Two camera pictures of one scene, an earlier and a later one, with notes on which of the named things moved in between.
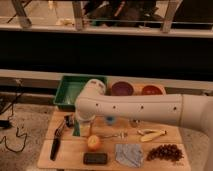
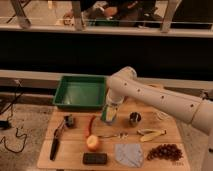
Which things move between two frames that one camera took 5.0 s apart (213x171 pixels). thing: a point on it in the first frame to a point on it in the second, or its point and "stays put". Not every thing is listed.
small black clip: [69, 120] stays put
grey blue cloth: [129, 154] stays put
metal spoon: [122, 135] stays put
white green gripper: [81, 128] to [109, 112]
